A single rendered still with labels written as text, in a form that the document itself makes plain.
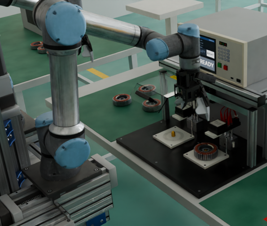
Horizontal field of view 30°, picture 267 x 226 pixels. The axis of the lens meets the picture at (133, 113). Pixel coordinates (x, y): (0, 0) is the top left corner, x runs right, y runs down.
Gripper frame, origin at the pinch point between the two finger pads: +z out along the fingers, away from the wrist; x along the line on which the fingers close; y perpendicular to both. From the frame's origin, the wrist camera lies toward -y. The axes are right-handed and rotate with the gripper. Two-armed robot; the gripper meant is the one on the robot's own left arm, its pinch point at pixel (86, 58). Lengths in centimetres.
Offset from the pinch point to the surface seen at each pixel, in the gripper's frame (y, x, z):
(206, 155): -16, 71, 33
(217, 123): -26, 68, 22
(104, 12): -249, -400, 118
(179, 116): -23, 44, 27
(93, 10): -232, -401, 110
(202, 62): -33, 51, -2
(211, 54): -33, 57, -7
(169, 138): -16, 43, 36
